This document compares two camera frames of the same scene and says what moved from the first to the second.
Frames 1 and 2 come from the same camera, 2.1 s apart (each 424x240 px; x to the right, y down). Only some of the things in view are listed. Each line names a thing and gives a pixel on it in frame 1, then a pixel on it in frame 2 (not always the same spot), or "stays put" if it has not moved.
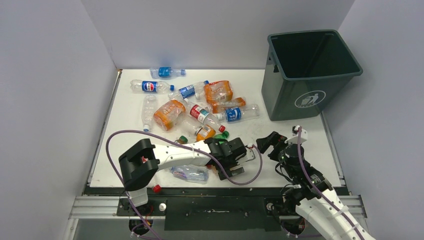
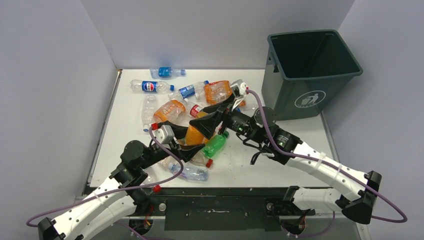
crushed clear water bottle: [191, 172] stays put
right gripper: [274, 139] to [207, 125]
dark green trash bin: [304, 72] stays put
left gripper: [229, 172] to [185, 151]
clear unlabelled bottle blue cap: [149, 111] stays put
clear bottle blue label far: [166, 72] stays put
